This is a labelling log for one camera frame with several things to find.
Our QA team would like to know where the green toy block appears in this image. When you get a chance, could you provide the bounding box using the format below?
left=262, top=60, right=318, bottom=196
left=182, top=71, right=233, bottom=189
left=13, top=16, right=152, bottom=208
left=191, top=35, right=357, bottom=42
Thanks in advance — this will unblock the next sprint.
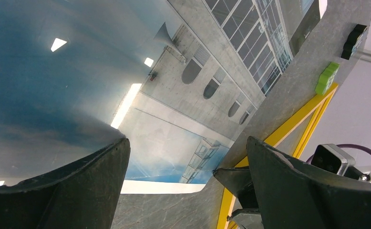
left=315, top=62, right=340, bottom=95

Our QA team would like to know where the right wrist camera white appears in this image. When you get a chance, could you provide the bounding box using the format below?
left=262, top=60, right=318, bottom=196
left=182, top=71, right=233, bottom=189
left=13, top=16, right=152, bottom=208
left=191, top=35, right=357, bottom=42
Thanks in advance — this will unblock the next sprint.
left=306, top=144, right=371, bottom=183

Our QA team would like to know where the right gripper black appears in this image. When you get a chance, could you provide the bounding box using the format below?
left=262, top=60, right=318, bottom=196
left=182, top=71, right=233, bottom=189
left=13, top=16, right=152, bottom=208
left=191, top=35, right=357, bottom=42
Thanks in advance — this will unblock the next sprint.
left=213, top=167, right=264, bottom=229

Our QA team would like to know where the building photo print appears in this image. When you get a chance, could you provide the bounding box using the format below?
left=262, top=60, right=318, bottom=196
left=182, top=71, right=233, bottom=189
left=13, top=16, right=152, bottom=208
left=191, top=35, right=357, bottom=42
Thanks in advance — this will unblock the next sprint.
left=0, top=0, right=328, bottom=194

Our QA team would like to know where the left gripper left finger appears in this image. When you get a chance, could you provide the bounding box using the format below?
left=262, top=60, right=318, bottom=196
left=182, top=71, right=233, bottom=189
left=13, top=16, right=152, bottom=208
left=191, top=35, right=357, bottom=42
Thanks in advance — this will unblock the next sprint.
left=0, top=138, right=131, bottom=229

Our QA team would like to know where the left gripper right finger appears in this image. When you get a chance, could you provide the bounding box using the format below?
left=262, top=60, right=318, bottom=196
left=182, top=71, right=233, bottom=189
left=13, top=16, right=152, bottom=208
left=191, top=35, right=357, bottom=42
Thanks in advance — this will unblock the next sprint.
left=246, top=136, right=371, bottom=229

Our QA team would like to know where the black blue toy block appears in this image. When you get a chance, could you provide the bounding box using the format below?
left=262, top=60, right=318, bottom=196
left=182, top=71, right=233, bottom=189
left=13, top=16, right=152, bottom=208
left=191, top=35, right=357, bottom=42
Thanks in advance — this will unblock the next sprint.
left=340, top=24, right=368, bottom=60

